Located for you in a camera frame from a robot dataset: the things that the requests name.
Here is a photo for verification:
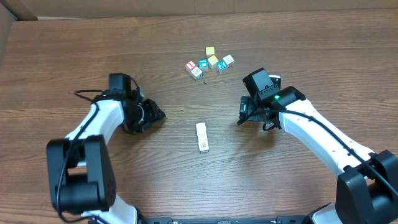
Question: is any white green pattern block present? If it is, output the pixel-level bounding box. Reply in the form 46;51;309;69
190;67;203;80

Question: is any white shell number block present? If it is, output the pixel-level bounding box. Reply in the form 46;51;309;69
197;132;208;142

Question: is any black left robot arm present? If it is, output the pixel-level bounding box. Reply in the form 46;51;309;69
46;90;165;223

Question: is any white plain letter block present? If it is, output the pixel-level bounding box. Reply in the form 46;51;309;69
195;123;206;133

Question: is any yellow block near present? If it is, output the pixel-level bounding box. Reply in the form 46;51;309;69
207;55;219;70

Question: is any yellow block far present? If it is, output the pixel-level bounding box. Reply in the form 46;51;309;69
205;46;215;58

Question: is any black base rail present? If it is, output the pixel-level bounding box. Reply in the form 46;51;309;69
137;215;313;224

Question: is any white block far right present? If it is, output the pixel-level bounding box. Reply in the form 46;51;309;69
223;54;234;67

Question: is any blue X block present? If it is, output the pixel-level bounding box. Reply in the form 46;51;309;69
216;60;228;74

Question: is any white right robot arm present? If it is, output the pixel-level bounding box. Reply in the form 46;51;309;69
238;86;397;224

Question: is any red I block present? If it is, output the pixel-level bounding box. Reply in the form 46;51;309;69
185;60;197;72

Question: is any white green Z block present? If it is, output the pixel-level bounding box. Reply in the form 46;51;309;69
198;141;210;153

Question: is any blue letter block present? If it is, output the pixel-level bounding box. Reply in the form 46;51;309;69
198;59;208;71

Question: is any yellow block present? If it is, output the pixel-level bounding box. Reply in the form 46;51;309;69
205;46;215;58
207;55;219;70

